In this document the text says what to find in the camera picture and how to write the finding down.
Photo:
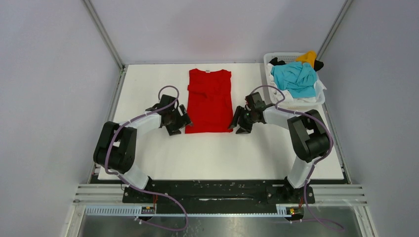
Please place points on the black t shirt in basket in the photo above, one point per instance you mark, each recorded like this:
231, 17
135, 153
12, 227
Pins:
318, 65

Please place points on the white slotted cable duct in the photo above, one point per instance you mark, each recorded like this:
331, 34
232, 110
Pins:
147, 211

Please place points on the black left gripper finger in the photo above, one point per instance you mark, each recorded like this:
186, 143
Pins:
185, 117
173, 132

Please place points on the red t shirt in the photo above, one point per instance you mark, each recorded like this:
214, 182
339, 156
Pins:
209, 101

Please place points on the teal t shirt in basket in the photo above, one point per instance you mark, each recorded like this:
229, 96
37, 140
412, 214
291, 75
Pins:
297, 78

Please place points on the aluminium frame rails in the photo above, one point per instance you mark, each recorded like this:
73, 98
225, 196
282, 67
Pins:
324, 195

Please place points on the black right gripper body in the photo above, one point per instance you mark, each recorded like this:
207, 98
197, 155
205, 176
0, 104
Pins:
243, 118

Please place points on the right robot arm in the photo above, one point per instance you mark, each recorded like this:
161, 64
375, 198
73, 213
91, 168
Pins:
310, 138

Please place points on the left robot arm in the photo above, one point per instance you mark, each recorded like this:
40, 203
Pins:
116, 147

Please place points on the yellow t shirt in basket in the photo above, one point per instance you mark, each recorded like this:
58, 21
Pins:
309, 57

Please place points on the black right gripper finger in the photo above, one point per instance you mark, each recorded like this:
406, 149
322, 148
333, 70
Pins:
242, 130
236, 117

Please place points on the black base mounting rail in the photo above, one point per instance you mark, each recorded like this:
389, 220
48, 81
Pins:
218, 195

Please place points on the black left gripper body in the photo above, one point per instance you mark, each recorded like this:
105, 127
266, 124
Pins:
176, 121

